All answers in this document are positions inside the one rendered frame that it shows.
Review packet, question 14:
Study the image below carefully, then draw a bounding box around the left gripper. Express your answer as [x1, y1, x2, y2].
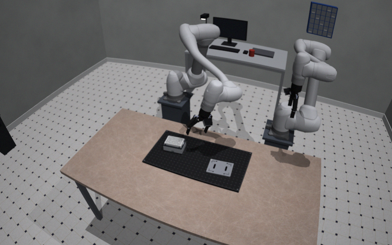
[288, 83, 302, 118]

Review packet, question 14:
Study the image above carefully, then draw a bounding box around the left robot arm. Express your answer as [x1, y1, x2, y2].
[265, 39, 337, 140]

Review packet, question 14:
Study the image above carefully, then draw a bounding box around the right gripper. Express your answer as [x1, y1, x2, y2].
[186, 108, 212, 135]

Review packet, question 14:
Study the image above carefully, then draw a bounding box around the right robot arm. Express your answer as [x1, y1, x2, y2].
[163, 23, 243, 112]

